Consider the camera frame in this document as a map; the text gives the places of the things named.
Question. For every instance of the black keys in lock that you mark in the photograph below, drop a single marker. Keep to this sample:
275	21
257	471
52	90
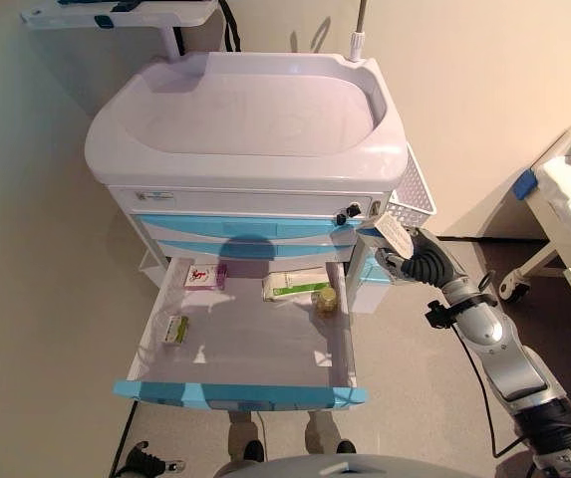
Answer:
346	215

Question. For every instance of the robot leg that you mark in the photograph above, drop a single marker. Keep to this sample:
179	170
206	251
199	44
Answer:
346	446
253	450

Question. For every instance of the grey robot torso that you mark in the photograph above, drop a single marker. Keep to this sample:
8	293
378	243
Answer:
350	468

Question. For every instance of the small green medicine box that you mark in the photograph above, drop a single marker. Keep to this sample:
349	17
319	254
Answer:
176	329

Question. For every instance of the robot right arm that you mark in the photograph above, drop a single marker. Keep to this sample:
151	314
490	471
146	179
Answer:
494	343

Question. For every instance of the white bin with blue lid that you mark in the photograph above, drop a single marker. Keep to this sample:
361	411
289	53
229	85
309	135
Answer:
372	284

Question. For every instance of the white blue medicine box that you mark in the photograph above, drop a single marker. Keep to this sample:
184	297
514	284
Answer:
389	234

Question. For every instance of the white perforated basket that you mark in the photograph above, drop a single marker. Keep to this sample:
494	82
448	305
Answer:
414	194

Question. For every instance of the metal IV pole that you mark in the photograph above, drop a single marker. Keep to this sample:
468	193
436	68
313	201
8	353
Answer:
357	40

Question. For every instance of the blue bed corner bumper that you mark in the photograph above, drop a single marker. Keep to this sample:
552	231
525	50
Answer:
524	184

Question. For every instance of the yellow medicine bottle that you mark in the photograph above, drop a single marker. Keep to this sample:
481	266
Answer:
325	300

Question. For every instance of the long green white box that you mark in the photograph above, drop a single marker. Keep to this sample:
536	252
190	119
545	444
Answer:
292	285

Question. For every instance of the pink white medicine box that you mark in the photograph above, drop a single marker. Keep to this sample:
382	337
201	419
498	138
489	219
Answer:
204	275

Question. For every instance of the white blue medical cart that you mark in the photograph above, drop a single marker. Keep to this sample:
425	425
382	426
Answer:
245	149

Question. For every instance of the robot right leg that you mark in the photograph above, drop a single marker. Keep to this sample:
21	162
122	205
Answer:
346	446

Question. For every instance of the silver cart latch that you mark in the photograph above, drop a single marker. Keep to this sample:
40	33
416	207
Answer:
374	209

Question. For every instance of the cream hospital bed frame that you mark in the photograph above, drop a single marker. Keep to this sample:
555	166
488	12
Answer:
539	199

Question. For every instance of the robot left leg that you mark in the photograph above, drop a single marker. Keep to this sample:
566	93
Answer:
253	450

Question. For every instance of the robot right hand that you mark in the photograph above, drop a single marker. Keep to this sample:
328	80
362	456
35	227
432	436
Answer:
429	264

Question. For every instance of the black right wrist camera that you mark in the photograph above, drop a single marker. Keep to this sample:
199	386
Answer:
434	313

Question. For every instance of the large blue-fronted cart drawer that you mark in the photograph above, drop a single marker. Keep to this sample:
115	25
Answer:
245	338

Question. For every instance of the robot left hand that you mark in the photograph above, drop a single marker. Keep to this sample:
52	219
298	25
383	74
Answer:
140	463

